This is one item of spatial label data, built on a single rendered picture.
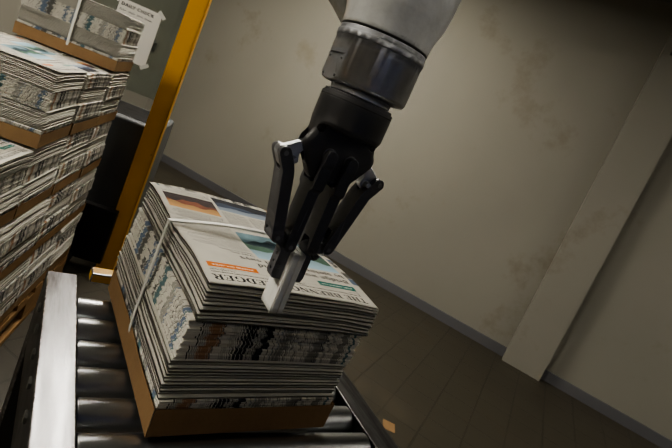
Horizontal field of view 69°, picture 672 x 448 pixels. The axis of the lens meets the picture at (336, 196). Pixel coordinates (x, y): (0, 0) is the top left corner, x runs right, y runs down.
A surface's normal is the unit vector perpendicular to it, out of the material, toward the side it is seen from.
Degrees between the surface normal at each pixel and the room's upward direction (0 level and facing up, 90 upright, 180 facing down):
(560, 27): 90
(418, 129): 90
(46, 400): 0
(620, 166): 90
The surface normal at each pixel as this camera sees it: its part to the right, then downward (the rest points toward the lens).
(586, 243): -0.41, -0.01
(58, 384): 0.39, -0.91
